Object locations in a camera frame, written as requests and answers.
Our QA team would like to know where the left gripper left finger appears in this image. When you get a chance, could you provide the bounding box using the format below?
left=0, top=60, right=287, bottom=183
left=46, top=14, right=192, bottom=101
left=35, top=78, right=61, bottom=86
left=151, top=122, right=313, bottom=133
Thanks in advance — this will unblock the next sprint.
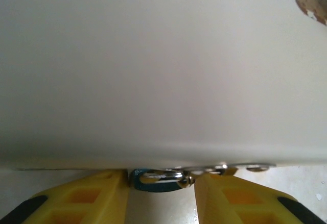
left=0, top=169, right=130, bottom=224

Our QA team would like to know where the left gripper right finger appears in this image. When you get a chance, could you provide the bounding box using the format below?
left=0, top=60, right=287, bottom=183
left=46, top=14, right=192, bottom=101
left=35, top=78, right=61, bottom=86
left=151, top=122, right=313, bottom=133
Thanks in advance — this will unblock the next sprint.
left=194, top=169, right=324, bottom=224

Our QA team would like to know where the small blue padlock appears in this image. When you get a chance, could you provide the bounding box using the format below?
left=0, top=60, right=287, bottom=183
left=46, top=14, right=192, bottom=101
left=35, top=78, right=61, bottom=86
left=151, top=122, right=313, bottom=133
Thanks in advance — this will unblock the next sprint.
left=129, top=167, right=197, bottom=193

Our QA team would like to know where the white wooden box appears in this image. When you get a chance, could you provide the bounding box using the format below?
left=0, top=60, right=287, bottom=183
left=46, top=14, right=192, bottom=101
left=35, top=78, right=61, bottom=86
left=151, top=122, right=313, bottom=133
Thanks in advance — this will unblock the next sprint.
left=0, top=0, right=327, bottom=170

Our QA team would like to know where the silver metal box hasp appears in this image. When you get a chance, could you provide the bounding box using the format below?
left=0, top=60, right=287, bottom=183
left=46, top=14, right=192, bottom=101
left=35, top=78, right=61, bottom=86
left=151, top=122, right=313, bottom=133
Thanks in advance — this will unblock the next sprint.
left=166, top=161, right=271, bottom=178

